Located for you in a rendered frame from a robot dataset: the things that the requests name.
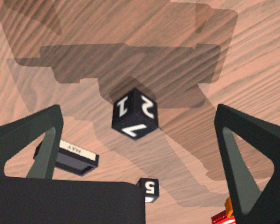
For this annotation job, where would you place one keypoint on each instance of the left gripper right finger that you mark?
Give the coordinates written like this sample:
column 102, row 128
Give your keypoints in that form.
column 248, row 207

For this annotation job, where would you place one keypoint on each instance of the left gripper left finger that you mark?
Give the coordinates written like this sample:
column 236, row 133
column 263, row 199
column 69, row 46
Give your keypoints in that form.
column 16, row 135

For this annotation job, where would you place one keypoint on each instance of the black number cube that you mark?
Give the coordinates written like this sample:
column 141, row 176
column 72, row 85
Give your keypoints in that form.
column 150, row 188
column 135, row 115

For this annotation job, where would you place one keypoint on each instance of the orange multimeter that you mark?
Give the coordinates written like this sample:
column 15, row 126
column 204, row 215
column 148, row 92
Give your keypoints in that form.
column 228, row 207

